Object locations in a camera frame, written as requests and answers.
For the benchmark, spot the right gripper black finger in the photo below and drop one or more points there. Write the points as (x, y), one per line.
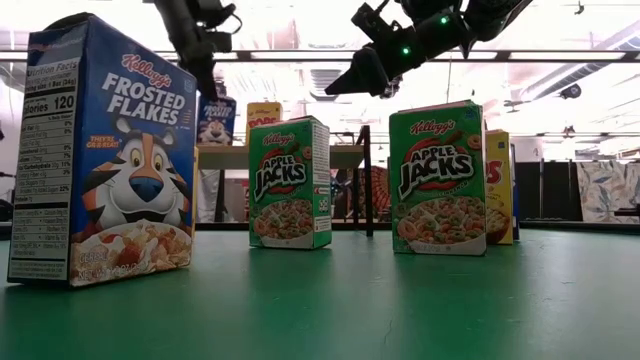
(362, 67)
(377, 85)

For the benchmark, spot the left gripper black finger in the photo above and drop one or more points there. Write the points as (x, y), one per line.
(200, 75)
(211, 75)

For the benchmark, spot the blue Frosted Flakes cereal box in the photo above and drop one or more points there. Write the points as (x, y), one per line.
(135, 175)
(516, 200)
(215, 125)

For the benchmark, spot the green Apple Jacks cereal box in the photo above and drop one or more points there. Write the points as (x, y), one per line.
(435, 175)
(285, 175)

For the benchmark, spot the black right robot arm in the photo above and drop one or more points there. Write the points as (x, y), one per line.
(495, 15)

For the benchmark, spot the wooden shelf black metal legs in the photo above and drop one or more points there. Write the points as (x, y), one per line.
(345, 157)

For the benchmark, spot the ceiling air vent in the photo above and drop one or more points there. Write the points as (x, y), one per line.
(325, 82)

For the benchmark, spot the orange striped cloth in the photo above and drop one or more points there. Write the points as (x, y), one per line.
(381, 195)

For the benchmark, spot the overhead light bar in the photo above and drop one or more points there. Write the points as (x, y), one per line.
(550, 55)

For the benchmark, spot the white hanging cloth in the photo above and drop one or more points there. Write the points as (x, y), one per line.
(207, 197)

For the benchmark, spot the dark rounded fixture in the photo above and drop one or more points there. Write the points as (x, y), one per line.
(65, 20)

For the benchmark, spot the black ceiling spotlight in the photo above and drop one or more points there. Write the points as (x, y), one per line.
(570, 91)

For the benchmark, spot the black partition panel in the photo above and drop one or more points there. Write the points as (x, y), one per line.
(550, 190)

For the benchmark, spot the green table mat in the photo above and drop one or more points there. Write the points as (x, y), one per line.
(350, 310)

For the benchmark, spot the leaf pattern curtain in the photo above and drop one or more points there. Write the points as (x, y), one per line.
(607, 190)

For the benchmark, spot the ceiling air duct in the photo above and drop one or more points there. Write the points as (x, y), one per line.
(575, 75)

